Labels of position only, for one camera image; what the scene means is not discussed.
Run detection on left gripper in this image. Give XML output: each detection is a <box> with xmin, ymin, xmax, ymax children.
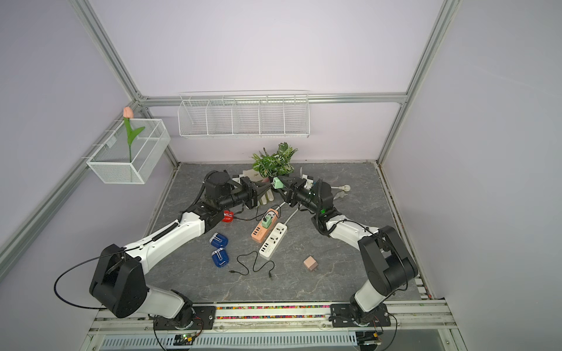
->
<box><xmin>220</xmin><ymin>177</ymin><xmax>271</xmax><ymax>211</ymax></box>

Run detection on black USB cable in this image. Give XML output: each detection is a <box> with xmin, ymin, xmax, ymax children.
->
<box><xmin>231</xmin><ymin>202</ymin><xmax>282</xmax><ymax>224</ymax></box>

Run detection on green USB charger cube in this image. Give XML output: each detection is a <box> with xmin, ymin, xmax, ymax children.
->
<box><xmin>261</xmin><ymin>212</ymin><xmax>276</xmax><ymax>229</ymax></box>

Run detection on black USB cable spare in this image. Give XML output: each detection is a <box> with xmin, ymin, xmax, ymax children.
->
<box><xmin>228</xmin><ymin>250</ymin><xmax>276</xmax><ymax>280</ymax></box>

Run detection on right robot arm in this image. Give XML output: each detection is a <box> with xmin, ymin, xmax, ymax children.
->
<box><xmin>273</xmin><ymin>175</ymin><xmax>419</xmax><ymax>325</ymax></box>

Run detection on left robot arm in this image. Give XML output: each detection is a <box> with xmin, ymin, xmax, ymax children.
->
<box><xmin>89</xmin><ymin>171</ymin><xmax>272</xmax><ymax>328</ymax></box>

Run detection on blue electric shaver upper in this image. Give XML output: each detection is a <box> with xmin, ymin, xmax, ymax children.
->
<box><xmin>209</xmin><ymin>233</ymin><xmax>228</xmax><ymax>249</ymax></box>

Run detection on blue electric shaver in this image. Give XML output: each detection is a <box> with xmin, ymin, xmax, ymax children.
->
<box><xmin>209</xmin><ymin>233</ymin><xmax>228</xmax><ymax>249</ymax></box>
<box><xmin>212</xmin><ymin>247</ymin><xmax>230</xmax><ymax>268</ymax></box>

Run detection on blue electric shaver lower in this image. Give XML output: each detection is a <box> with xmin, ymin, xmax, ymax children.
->
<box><xmin>212</xmin><ymin>247</ymin><xmax>230</xmax><ymax>268</ymax></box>

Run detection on white gardening glove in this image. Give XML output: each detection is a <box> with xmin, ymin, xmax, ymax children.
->
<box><xmin>242</xmin><ymin>169</ymin><xmax>275</xmax><ymax>206</ymax></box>

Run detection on potted green plant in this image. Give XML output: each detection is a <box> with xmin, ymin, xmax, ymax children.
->
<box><xmin>252</xmin><ymin>142</ymin><xmax>298</xmax><ymax>178</ymax></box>

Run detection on orange power strip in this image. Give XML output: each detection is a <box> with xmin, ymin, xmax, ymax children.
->
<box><xmin>251</xmin><ymin>209</ymin><xmax>279</xmax><ymax>244</ymax></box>

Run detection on white power strip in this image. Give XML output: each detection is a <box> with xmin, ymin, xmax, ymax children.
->
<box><xmin>258</xmin><ymin>223</ymin><xmax>288</xmax><ymax>260</ymax></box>

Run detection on pink charger cube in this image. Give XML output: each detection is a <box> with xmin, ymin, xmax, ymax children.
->
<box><xmin>304</xmin><ymin>256</ymin><xmax>318</xmax><ymax>271</ymax></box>

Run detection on artificial pink tulip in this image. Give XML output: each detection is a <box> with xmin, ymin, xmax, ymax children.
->
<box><xmin>123</xmin><ymin>107</ymin><xmax>145</xmax><ymax>163</ymax></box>

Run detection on white coiled power cords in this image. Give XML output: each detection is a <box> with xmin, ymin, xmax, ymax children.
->
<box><xmin>271</xmin><ymin>166</ymin><xmax>352</xmax><ymax>225</ymax></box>

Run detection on white wire wall shelf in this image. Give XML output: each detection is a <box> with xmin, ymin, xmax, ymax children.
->
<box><xmin>177</xmin><ymin>90</ymin><xmax>311</xmax><ymax>138</ymax></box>

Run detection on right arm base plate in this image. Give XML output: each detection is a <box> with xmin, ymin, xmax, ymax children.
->
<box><xmin>329</xmin><ymin>303</ymin><xmax>391</xmax><ymax>328</ymax></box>

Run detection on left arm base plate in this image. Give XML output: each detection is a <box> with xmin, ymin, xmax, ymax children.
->
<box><xmin>153</xmin><ymin>305</ymin><xmax>217</xmax><ymax>331</ymax></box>

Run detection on white mesh wall basket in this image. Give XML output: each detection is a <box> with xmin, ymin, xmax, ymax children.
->
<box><xmin>86</xmin><ymin>118</ymin><xmax>171</xmax><ymax>184</ymax></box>

